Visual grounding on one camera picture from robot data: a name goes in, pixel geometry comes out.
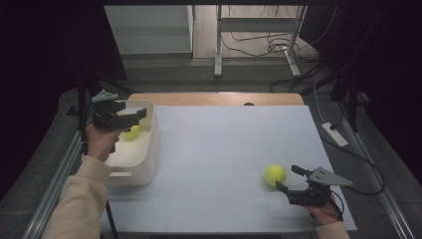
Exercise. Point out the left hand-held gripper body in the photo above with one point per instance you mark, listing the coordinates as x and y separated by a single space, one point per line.
106 118

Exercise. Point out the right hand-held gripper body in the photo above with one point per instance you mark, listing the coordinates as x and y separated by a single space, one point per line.
308 197

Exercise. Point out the yellow tennis ball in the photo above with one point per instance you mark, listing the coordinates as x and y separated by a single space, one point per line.
132 132
275 175

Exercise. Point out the white plastic bin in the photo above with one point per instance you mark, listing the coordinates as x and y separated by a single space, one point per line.
146 156

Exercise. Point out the person's right hand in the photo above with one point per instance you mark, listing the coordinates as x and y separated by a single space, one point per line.
323 214

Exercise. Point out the person's left hand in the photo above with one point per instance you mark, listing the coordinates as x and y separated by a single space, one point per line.
99 142

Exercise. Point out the black stand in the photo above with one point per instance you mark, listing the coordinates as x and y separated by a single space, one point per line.
82 89
353 106

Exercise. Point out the white power strip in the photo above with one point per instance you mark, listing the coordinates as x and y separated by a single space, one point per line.
335 135

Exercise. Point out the black plug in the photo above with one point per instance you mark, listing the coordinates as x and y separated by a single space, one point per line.
332 126

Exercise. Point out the white table mat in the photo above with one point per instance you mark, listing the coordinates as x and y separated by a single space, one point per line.
215 172

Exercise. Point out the wooden table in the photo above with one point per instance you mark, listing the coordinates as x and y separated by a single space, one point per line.
215 99

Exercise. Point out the white cabinet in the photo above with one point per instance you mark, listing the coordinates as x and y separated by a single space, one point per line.
149 30

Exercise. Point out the black table grommet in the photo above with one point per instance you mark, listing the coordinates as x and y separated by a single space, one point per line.
249 104

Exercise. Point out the dark curtain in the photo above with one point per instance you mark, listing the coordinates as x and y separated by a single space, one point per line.
398 66
33 66

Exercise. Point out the metal floor rail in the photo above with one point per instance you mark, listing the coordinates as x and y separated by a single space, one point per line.
388 202
58 179

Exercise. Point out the white metal desk frame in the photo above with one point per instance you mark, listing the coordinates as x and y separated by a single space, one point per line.
218 49

